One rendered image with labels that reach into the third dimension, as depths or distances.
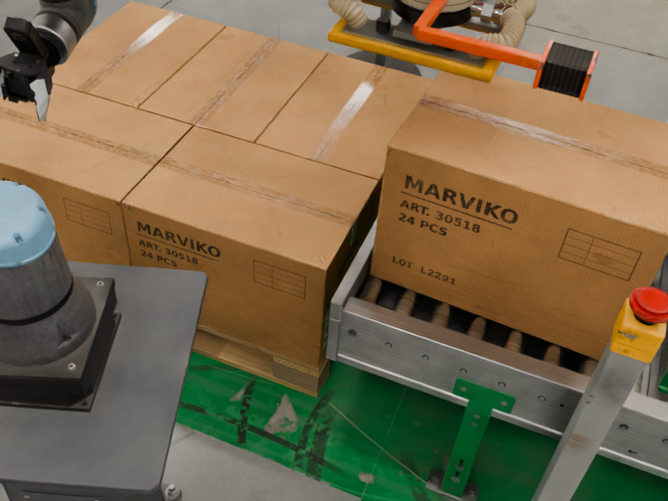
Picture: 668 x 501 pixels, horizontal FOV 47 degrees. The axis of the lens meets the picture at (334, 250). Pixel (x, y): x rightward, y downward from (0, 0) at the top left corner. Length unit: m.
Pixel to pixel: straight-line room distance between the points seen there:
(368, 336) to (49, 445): 0.76
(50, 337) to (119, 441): 0.21
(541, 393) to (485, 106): 0.66
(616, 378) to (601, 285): 0.34
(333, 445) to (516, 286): 0.77
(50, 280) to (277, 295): 0.89
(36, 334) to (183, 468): 0.96
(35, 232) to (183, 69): 1.51
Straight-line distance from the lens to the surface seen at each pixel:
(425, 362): 1.80
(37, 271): 1.27
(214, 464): 2.22
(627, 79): 4.11
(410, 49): 1.56
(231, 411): 2.31
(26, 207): 1.26
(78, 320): 1.38
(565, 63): 1.32
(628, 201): 1.65
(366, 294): 1.86
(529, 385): 1.77
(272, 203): 2.10
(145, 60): 2.73
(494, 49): 1.35
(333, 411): 2.31
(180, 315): 1.55
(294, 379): 2.31
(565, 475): 1.67
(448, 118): 1.76
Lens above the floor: 1.91
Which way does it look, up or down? 44 degrees down
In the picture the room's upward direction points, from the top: 5 degrees clockwise
